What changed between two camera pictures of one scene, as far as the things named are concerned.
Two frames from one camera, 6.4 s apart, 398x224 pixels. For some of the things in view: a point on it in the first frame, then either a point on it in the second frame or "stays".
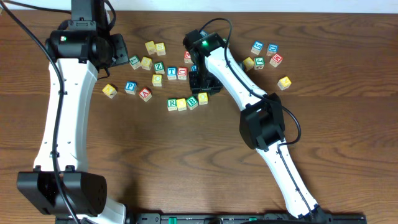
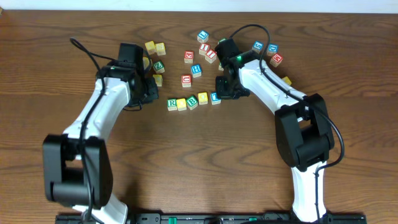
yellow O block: (181, 104) stays
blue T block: (171, 73) to (214, 98)
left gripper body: (119, 48) to (150, 91)
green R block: (171, 104) stays
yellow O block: (203, 98) stays
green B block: (191, 102) stays
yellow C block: (157, 80) stays
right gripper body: (203, 81) to (226, 89)
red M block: (276, 60) stays
